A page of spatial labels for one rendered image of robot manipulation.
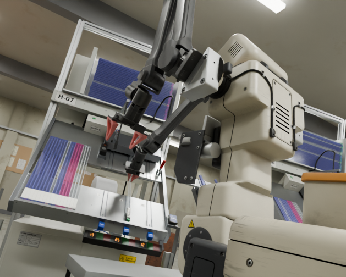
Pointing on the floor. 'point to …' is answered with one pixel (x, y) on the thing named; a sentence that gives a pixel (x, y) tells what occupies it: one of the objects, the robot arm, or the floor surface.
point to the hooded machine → (104, 184)
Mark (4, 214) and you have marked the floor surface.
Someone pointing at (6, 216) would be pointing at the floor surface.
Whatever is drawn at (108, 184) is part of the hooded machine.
